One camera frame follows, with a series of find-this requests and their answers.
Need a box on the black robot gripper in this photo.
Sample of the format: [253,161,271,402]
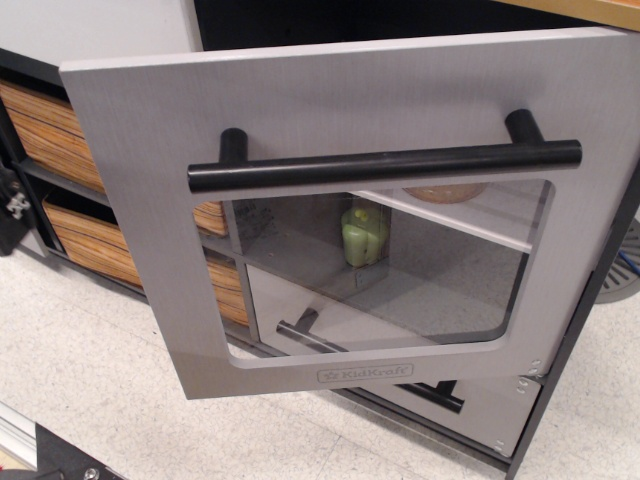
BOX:
[1,166,31,256]

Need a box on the grey oven door with window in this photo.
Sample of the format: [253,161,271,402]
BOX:
[60,27,639,399]

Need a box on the black oven door handle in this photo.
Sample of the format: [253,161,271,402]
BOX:
[187,109,583,193]

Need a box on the lower wood-pattern storage bin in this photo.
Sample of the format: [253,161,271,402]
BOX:
[42,192,249,326]

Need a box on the wood-pattern storage bin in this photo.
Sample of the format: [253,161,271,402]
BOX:
[42,192,249,326]
[1,80,228,248]

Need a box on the upper wood-pattern storage bin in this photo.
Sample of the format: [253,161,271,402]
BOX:
[1,80,228,248]

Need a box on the green toy bell pepper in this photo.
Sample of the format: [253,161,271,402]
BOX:
[341,207,389,268]

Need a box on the brown toy pot lid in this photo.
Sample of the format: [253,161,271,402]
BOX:
[403,183,488,204]

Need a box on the grey lower drawer front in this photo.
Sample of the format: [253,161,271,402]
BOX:
[247,259,544,459]

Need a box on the grey round slotted base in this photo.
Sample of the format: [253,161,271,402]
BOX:
[596,219,639,304]

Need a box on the aluminium rail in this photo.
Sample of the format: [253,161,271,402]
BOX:
[1,403,37,471]

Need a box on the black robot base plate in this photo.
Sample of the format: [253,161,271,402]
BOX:
[0,423,126,480]

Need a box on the black drawer handle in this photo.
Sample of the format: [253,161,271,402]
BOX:
[276,308,464,414]

